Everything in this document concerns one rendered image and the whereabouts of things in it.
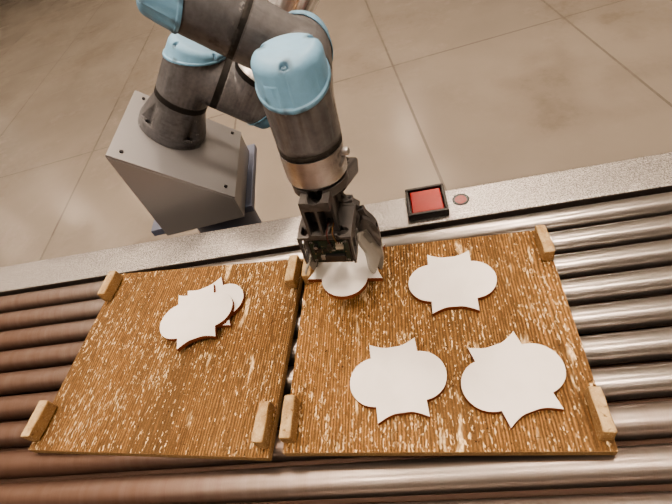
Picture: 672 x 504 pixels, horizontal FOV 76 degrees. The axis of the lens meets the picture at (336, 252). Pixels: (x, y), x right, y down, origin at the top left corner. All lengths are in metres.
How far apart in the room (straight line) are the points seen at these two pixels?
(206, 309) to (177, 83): 0.48
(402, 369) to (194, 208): 0.63
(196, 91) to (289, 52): 0.58
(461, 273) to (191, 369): 0.47
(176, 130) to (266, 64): 0.64
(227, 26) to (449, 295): 0.47
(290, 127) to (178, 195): 0.61
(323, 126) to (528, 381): 0.41
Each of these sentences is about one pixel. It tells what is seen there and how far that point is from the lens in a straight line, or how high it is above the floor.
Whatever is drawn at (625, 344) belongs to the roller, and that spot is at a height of 0.92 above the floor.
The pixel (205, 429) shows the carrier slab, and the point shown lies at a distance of 0.71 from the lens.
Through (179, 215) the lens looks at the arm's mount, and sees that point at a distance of 1.07.
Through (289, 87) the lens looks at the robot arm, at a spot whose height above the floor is 1.33.
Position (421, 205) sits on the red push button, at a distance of 0.85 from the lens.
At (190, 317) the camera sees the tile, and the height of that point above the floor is 0.95.
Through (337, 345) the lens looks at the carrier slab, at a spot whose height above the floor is 0.94.
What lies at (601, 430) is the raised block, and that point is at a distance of 0.61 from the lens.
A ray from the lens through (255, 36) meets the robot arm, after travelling 0.53.
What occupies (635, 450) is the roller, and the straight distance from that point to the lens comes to 0.66.
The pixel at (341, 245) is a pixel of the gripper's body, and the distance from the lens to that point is 0.54.
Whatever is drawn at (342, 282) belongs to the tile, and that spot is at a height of 1.00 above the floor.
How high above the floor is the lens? 1.52
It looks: 47 degrees down
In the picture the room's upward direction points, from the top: 20 degrees counter-clockwise
